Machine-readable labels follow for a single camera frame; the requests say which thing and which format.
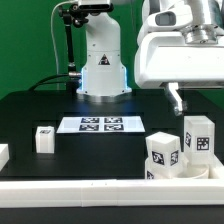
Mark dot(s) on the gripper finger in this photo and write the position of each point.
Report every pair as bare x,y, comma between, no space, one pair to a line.
171,92

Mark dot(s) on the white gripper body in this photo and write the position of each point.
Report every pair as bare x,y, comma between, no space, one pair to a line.
164,57

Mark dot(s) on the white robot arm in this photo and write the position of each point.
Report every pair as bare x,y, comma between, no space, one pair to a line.
199,22

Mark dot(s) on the paper sheet with tags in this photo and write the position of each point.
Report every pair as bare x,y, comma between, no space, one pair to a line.
99,124

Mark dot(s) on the white camera on mount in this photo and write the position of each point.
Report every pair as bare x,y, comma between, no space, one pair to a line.
95,5

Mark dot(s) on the white front fence wall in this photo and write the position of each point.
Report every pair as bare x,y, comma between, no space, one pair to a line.
94,193

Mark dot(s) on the white fence wall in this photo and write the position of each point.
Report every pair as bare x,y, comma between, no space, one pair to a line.
4,155
94,193

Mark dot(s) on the white left fence wall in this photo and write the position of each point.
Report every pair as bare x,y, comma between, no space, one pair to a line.
4,155

